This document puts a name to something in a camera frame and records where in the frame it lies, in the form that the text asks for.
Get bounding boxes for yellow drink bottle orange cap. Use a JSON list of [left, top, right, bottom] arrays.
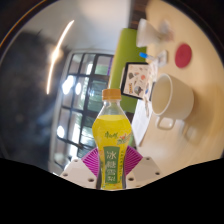
[[91, 88, 134, 191]]

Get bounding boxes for white ceramic mug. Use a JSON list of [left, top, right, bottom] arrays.
[[151, 73, 195, 131]]

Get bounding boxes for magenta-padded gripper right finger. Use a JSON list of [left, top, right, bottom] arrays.
[[123, 146, 162, 190]]

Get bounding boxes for black laptop with stickers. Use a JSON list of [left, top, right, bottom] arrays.
[[120, 62, 158, 100]]

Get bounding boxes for flat round red coaster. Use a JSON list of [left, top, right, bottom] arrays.
[[174, 43, 193, 69]]

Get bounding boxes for green upholstered booth bench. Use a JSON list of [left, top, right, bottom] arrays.
[[109, 27, 148, 114]]

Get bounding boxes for small blue-capped bottle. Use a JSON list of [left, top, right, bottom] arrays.
[[139, 51, 158, 63]]

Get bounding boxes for long curved ceiling light strip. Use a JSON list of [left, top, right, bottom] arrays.
[[45, 19, 76, 96]]

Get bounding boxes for hanging pendant lamps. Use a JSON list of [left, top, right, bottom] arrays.
[[55, 74, 84, 139]]

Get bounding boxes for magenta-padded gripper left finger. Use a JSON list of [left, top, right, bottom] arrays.
[[59, 148, 101, 190]]

